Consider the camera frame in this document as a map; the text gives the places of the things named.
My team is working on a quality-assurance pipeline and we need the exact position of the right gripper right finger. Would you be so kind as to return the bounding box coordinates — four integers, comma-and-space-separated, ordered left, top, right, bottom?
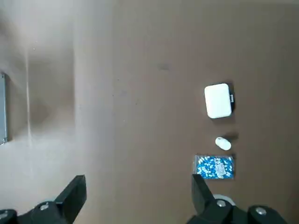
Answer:
184, 174, 290, 224

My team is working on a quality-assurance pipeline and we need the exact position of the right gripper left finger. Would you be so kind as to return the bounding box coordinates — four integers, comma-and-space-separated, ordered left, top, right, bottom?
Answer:
0, 174, 87, 224

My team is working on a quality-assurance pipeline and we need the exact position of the silver aluminium medical case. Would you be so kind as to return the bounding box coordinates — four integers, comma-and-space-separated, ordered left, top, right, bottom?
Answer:
0, 72, 9, 145

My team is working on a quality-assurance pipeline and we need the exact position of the blue capsule bag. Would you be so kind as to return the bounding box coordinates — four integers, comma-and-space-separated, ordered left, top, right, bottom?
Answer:
195, 154, 235, 180

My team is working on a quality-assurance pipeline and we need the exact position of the small white pill bottle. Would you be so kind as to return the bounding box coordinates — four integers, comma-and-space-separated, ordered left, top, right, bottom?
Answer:
214, 137, 232, 151

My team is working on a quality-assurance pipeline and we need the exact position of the white plastic box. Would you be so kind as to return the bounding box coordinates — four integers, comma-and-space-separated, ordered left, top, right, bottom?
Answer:
204, 83, 235, 119

